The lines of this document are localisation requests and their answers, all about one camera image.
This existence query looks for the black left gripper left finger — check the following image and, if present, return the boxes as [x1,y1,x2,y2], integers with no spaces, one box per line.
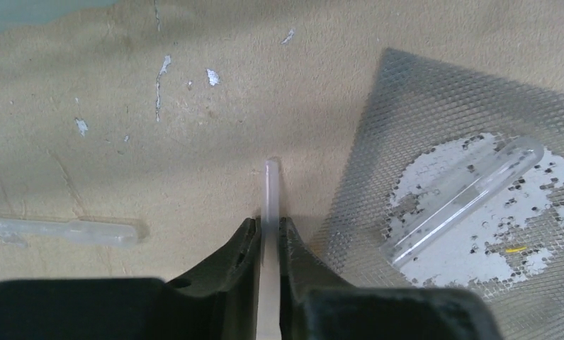
[0,218,261,339]

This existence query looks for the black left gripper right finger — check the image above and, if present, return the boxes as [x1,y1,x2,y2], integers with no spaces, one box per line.
[279,217,503,339]

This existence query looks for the glass stirring rod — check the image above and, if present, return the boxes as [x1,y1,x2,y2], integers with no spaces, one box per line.
[256,159,282,339]

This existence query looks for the clear glass test tube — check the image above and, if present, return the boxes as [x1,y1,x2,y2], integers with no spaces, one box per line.
[381,137,544,269]

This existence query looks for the teal plastic tub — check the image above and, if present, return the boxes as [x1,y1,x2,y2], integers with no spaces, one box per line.
[0,0,116,33]

